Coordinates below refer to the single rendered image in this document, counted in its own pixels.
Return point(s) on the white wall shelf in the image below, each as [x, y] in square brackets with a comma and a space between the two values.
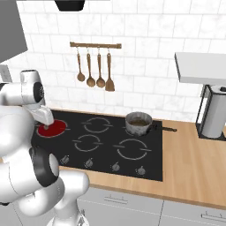
[203, 67]

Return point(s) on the narrow grey drawer front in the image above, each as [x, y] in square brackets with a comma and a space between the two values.
[188, 213]

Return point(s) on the grey hob knob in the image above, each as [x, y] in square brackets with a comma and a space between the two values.
[88, 162]
[115, 167]
[64, 159]
[141, 170]

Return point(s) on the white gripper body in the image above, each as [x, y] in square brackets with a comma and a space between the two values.
[44, 115]

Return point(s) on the white paper towel roll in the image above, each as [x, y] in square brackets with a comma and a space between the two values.
[214, 114]

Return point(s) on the wooden ladle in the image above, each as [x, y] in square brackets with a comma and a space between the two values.
[100, 82]

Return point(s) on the grey wall cupboard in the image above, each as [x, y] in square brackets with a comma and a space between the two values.
[11, 26]

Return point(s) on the wide grey drawer front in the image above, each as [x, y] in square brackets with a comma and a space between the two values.
[138, 206]

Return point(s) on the small wooden spoon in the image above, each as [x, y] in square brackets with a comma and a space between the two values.
[80, 77]

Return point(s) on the large wooden spoon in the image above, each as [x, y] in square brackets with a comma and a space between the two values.
[90, 81]

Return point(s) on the wooden spatula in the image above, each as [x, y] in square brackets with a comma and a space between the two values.
[109, 84]

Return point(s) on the grey wall socket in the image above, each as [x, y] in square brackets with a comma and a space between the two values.
[5, 73]

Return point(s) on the black hob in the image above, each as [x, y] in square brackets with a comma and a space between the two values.
[111, 147]

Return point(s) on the wooden utensil rail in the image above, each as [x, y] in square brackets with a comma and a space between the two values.
[95, 45]

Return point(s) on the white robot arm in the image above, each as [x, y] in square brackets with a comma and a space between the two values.
[17, 176]

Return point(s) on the black range hood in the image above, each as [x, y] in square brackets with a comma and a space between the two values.
[70, 5]

